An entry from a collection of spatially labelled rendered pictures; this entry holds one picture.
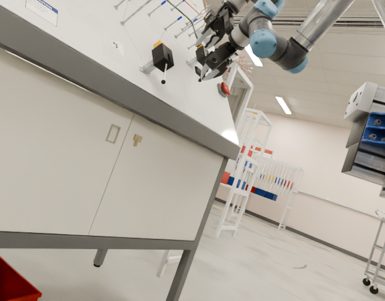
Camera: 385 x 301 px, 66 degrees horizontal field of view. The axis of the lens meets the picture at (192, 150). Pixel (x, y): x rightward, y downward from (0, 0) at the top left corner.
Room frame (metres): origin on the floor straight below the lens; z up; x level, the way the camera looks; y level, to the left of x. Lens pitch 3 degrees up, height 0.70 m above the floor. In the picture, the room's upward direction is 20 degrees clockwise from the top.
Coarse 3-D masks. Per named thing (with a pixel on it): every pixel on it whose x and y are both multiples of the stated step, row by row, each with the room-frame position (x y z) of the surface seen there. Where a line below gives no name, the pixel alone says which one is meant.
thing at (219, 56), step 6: (228, 42) 1.00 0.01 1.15; (222, 48) 0.99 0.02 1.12; (228, 48) 1.00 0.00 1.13; (234, 48) 1.00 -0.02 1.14; (216, 54) 0.99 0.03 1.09; (222, 54) 0.99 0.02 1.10; (228, 54) 1.00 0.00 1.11; (210, 60) 0.98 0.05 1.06; (216, 60) 0.98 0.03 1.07; (222, 60) 0.99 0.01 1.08; (210, 66) 0.99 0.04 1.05; (216, 66) 0.98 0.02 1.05
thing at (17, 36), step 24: (0, 24) 0.57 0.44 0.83; (24, 24) 0.60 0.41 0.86; (24, 48) 0.61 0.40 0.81; (48, 48) 0.64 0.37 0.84; (72, 72) 0.69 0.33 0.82; (96, 72) 0.74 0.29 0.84; (120, 96) 0.81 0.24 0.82; (144, 96) 0.86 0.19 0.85; (168, 120) 0.96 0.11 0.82; (192, 120) 1.05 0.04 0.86; (216, 144) 1.19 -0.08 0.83
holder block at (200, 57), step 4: (200, 48) 1.16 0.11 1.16; (204, 48) 1.16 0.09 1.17; (196, 52) 1.17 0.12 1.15; (200, 52) 1.15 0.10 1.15; (204, 52) 1.14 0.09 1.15; (208, 52) 1.18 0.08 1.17; (196, 56) 1.16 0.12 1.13; (200, 56) 1.15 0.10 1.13; (204, 56) 1.14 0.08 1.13; (200, 60) 1.15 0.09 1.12
